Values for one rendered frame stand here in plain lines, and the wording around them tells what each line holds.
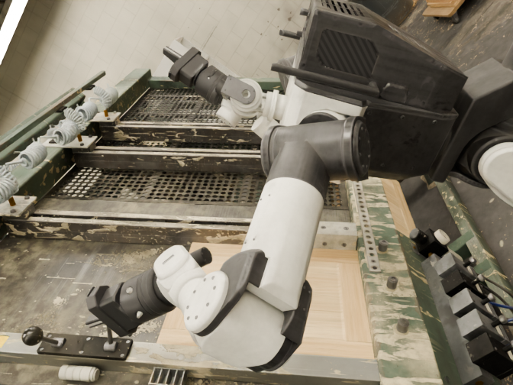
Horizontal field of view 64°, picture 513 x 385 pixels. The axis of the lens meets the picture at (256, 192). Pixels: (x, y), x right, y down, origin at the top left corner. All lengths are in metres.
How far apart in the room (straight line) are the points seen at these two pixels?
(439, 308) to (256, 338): 0.71
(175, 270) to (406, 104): 0.48
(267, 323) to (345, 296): 0.60
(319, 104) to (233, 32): 5.54
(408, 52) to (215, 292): 0.49
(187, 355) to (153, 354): 0.07
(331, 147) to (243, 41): 5.67
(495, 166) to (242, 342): 0.59
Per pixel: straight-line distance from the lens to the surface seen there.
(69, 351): 1.03
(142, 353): 0.98
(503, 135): 0.90
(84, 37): 6.67
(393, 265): 1.16
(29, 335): 0.94
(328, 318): 1.04
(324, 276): 1.14
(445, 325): 1.11
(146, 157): 1.67
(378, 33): 0.73
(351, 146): 0.58
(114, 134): 1.99
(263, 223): 0.52
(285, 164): 0.58
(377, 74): 0.74
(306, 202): 0.54
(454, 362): 1.05
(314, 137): 0.60
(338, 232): 1.19
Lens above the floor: 1.50
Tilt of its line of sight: 14 degrees down
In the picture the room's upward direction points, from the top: 58 degrees counter-clockwise
